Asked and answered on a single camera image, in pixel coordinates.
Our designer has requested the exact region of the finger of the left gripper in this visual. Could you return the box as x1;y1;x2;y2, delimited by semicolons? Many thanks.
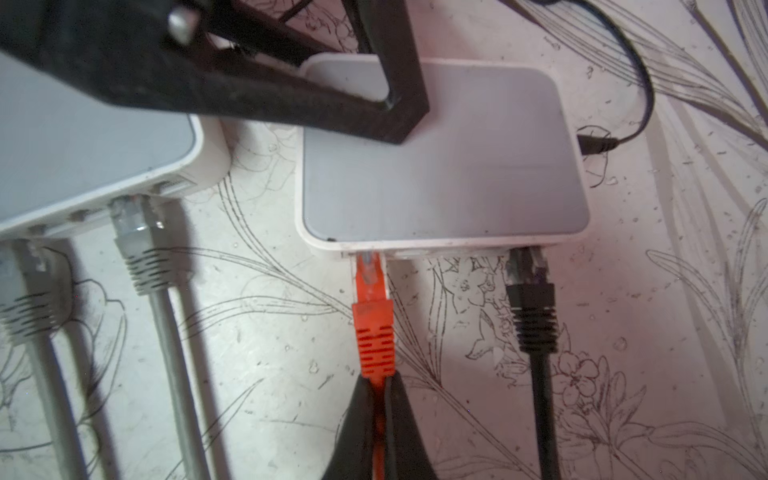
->
1;1;430;144

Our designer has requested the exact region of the grey ethernet cable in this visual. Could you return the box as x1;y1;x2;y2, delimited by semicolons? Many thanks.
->
107;194;212;480
0;239;91;480

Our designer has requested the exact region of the black ethernet cable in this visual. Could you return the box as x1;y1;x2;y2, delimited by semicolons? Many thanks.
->
503;245;564;480

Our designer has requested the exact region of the red ethernet cable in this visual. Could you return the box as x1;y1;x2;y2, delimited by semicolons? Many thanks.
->
350;251;397;480

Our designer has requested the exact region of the black adapter cable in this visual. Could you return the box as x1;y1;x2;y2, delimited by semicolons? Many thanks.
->
523;1;656;159

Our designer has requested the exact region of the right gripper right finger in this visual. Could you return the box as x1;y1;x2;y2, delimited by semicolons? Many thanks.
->
384;374;438;480

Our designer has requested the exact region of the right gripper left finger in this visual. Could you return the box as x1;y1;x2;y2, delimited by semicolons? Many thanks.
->
321;376;375;480

